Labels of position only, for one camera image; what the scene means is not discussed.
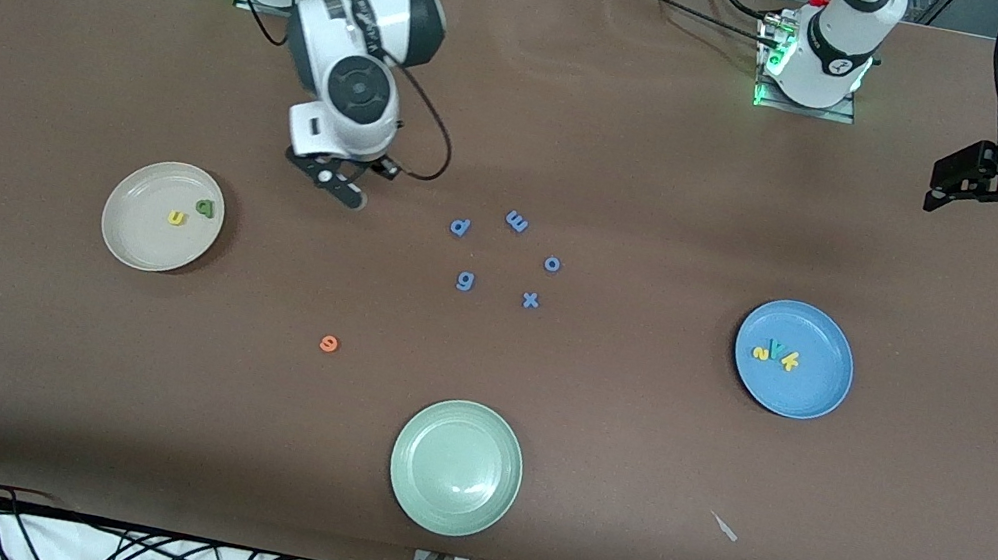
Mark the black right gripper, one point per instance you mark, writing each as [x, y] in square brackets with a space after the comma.
[373, 164]

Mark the green foam letter b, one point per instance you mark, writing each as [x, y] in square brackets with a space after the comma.
[207, 211]

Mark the orange foam letter e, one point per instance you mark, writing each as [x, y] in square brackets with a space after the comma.
[324, 343]

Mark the yellow foam letter u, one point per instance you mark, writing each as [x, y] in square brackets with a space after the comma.
[176, 222]

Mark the yellow foam letter k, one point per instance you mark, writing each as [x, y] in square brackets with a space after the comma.
[790, 361]

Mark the teal foam letter y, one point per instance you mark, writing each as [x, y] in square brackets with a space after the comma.
[776, 350]

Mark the yellow foam letter s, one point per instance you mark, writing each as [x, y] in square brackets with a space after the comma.
[761, 352]

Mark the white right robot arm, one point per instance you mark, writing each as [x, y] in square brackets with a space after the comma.
[336, 40]

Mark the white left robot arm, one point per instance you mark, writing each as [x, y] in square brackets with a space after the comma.
[839, 33]

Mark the blue foam letter p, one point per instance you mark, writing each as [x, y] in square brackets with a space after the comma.
[458, 232]

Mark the blue foam letter m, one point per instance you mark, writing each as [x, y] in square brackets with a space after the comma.
[516, 222]

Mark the blue foam letter g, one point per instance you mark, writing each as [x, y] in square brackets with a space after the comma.
[464, 287]

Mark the brown table cover sheet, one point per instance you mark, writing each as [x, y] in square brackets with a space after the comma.
[525, 122]

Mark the blue foam letter o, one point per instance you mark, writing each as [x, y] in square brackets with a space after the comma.
[546, 264]

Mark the blue foam letter x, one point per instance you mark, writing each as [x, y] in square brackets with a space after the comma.
[530, 300]

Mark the beige brown plate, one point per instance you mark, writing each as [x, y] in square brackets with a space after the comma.
[141, 235]

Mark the blue plate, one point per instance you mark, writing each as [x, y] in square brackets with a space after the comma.
[799, 396]

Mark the pale green plate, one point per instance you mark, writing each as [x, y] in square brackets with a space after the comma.
[455, 467]

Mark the small white tape scrap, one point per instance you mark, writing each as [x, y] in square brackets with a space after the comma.
[724, 528]

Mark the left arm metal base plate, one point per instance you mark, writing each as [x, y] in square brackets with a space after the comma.
[811, 111]

